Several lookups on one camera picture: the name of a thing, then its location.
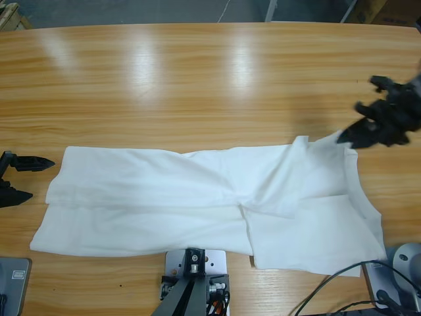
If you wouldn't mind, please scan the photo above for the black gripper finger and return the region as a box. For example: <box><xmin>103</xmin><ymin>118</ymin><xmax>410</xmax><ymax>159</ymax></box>
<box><xmin>13</xmin><ymin>154</ymin><xmax>56</xmax><ymax>172</ymax></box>
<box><xmin>0</xmin><ymin>187</ymin><xmax>34</xmax><ymax>209</ymax></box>
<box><xmin>335</xmin><ymin>118</ymin><xmax>380</xmax><ymax>150</ymax></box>
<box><xmin>354</xmin><ymin>100</ymin><xmax>383</xmax><ymax>121</ymax></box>

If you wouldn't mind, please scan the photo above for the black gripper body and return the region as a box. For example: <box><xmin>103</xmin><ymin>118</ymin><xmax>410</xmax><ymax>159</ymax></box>
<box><xmin>0</xmin><ymin>150</ymin><xmax>19</xmax><ymax>189</ymax></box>
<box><xmin>374</xmin><ymin>82</ymin><xmax>421</xmax><ymax>148</ymax></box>

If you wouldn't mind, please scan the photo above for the white t-shirt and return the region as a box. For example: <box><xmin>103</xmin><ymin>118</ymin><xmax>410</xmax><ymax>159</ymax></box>
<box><xmin>29</xmin><ymin>130</ymin><xmax>387</xmax><ymax>278</ymax></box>

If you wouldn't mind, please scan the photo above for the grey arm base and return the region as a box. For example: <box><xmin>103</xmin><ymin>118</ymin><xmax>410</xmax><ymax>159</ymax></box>
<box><xmin>361</xmin><ymin>242</ymin><xmax>421</xmax><ymax>312</ymax></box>
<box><xmin>0</xmin><ymin>256</ymin><xmax>33</xmax><ymax>316</ymax></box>

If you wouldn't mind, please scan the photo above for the cardboard box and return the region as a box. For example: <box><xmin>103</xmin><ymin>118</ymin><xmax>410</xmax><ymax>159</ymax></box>
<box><xmin>348</xmin><ymin>0</ymin><xmax>421</xmax><ymax>26</ymax></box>

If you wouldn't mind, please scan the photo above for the wooden crate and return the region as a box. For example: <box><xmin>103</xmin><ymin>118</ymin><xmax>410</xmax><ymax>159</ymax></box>
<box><xmin>0</xmin><ymin>0</ymin><xmax>32</xmax><ymax>32</ymax></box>

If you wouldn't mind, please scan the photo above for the orange clamp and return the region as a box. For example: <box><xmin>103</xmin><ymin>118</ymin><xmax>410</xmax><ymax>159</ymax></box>
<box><xmin>210</xmin><ymin>295</ymin><xmax>225</xmax><ymax>313</ymax></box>

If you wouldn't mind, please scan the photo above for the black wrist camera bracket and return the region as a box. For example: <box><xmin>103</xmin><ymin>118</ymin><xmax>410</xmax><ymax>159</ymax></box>
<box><xmin>370</xmin><ymin>74</ymin><xmax>401</xmax><ymax>93</ymax></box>

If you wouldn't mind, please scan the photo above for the white metal frame leg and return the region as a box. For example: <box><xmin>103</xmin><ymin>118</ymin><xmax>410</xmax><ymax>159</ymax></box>
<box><xmin>340</xmin><ymin>0</ymin><xmax>359</xmax><ymax>24</ymax></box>
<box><xmin>264</xmin><ymin>0</ymin><xmax>281</xmax><ymax>23</ymax></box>

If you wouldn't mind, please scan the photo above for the black base cable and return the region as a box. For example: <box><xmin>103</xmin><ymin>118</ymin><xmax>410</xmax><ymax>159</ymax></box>
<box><xmin>291</xmin><ymin>259</ymin><xmax>421</xmax><ymax>316</ymax></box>

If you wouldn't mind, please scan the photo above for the thin white floor cable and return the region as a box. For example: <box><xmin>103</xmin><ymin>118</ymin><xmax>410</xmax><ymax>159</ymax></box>
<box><xmin>218</xmin><ymin>0</ymin><xmax>233</xmax><ymax>23</ymax></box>

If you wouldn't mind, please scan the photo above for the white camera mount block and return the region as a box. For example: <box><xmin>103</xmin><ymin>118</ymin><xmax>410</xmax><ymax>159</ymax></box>
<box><xmin>159</xmin><ymin>250</ymin><xmax>231</xmax><ymax>316</ymax></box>

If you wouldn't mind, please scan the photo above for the dark camera post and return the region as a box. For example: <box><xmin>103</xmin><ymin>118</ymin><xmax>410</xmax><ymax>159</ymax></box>
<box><xmin>149</xmin><ymin>249</ymin><xmax>207</xmax><ymax>316</ymax></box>

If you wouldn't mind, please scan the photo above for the black mount cable bundle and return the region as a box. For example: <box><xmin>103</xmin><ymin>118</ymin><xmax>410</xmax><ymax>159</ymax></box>
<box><xmin>205</xmin><ymin>289</ymin><xmax>233</xmax><ymax>316</ymax></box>

